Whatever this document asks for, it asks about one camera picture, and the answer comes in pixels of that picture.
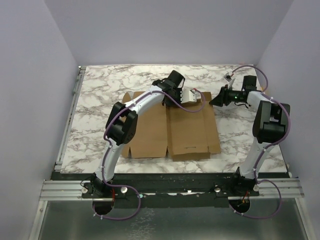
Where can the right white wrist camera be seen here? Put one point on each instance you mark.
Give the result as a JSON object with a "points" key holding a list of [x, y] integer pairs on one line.
{"points": [[229, 77]]}

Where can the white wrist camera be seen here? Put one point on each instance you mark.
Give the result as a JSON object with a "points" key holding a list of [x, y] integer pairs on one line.
{"points": [[229, 77], [190, 96]]}

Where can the brown cardboard box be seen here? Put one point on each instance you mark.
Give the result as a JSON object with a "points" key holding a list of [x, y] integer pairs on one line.
{"points": [[182, 134]]}

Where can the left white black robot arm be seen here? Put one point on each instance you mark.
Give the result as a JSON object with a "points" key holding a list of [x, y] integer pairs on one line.
{"points": [[122, 124]]}

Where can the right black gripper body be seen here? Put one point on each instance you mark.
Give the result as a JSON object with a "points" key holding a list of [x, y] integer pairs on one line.
{"points": [[223, 94]]}

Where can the aluminium extrusion frame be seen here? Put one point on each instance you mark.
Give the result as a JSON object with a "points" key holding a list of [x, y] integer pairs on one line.
{"points": [[42, 204]]}

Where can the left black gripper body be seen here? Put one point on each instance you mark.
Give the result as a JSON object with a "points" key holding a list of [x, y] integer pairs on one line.
{"points": [[176, 95]]}

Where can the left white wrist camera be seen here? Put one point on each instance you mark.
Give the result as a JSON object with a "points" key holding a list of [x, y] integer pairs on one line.
{"points": [[190, 96]]}

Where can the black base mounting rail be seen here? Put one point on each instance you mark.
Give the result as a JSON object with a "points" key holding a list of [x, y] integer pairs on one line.
{"points": [[169, 190]]}

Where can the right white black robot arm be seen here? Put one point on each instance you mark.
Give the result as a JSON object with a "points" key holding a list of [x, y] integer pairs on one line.
{"points": [[270, 127]]}

